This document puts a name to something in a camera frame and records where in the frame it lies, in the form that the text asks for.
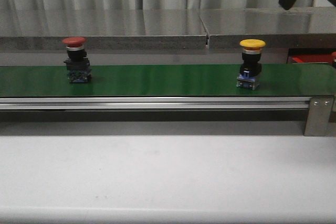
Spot steel counter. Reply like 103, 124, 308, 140
1, 10, 207, 51
200, 7, 335, 49

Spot red push button edge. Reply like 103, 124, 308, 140
62, 37, 91, 83

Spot green conveyor belt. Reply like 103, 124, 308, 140
1, 63, 335, 98

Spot left steel counter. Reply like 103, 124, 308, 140
1, 10, 207, 51

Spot aluminium conveyor side rail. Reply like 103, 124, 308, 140
1, 97, 311, 110

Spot yellow push button front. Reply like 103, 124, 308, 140
236, 39, 266, 90

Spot right steel counter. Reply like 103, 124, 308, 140
200, 7, 335, 49

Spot red plastic tray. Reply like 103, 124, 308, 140
291, 54, 334, 65

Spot steel conveyor support bracket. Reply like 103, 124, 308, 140
304, 97, 334, 136

